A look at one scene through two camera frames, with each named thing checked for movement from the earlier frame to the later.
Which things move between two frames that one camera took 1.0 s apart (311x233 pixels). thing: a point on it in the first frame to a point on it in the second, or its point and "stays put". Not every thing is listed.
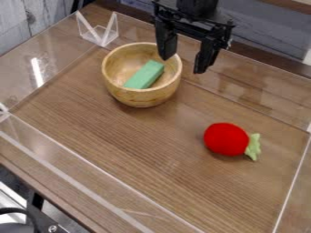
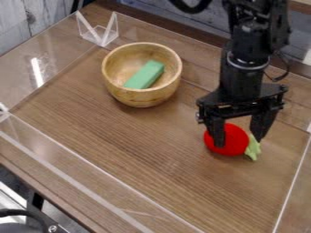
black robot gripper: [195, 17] to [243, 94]
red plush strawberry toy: [227, 139] stays put
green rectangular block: [145, 75] stays put
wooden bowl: [141, 79] stays put
